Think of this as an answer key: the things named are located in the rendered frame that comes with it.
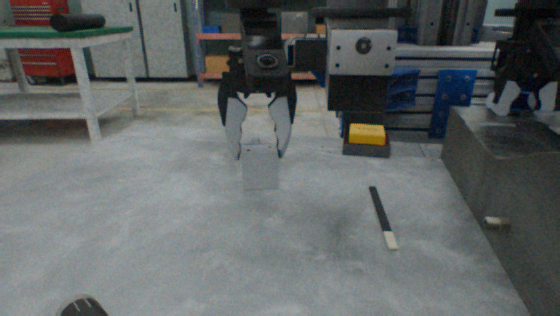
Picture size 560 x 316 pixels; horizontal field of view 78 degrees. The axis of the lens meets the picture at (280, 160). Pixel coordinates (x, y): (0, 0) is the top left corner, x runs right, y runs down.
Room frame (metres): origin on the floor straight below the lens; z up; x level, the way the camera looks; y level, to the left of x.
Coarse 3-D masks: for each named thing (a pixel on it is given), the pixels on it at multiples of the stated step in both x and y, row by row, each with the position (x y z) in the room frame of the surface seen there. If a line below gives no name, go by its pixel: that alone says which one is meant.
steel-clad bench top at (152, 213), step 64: (128, 128) 0.71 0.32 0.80; (192, 128) 0.71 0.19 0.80; (0, 192) 0.42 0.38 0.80; (64, 192) 0.42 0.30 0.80; (128, 192) 0.42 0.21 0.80; (192, 192) 0.42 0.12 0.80; (256, 192) 0.42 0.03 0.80; (320, 192) 0.42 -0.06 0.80; (384, 192) 0.42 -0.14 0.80; (448, 192) 0.42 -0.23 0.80; (0, 256) 0.29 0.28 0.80; (64, 256) 0.29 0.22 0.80; (128, 256) 0.29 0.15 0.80; (192, 256) 0.29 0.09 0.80; (256, 256) 0.29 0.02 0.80; (320, 256) 0.29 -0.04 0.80; (384, 256) 0.29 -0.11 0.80; (448, 256) 0.29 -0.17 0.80
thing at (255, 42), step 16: (240, 16) 0.45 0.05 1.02; (256, 16) 0.45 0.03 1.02; (272, 16) 0.46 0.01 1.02; (240, 32) 0.45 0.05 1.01; (256, 32) 0.43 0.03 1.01; (272, 32) 0.43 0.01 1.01; (256, 48) 0.40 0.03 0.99; (272, 48) 0.41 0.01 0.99; (256, 64) 0.38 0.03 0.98; (272, 64) 0.38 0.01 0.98; (256, 80) 0.37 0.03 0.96; (272, 80) 0.37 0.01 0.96
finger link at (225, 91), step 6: (222, 72) 0.45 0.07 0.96; (228, 72) 0.46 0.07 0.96; (222, 78) 0.45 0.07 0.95; (228, 78) 0.45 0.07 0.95; (222, 84) 0.45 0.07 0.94; (228, 84) 0.45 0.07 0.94; (222, 90) 0.45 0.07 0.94; (228, 90) 0.45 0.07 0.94; (234, 90) 0.45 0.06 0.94; (222, 96) 0.45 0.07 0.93; (228, 96) 0.45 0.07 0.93; (234, 96) 0.45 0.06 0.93; (222, 102) 0.45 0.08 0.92; (222, 108) 0.45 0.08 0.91; (222, 114) 0.45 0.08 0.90; (222, 120) 0.45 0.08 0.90
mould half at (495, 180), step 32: (448, 128) 0.53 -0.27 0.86; (480, 128) 0.44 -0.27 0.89; (512, 128) 0.44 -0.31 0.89; (448, 160) 0.50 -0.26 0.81; (480, 160) 0.38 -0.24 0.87; (512, 160) 0.31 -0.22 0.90; (544, 160) 0.26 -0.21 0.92; (480, 192) 0.36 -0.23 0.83; (512, 192) 0.29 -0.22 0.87; (544, 192) 0.24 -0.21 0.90; (480, 224) 0.34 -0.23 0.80; (512, 224) 0.28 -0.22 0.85; (544, 224) 0.23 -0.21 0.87; (512, 256) 0.26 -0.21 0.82; (544, 256) 0.22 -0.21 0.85; (544, 288) 0.21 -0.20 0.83
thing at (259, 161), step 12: (252, 144) 0.50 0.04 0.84; (264, 144) 0.47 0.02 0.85; (252, 156) 0.43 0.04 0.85; (264, 156) 0.43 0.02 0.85; (276, 156) 0.43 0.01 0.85; (252, 168) 0.43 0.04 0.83; (264, 168) 0.43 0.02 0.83; (276, 168) 0.43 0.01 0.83; (252, 180) 0.43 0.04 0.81; (264, 180) 0.43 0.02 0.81; (276, 180) 0.43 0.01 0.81
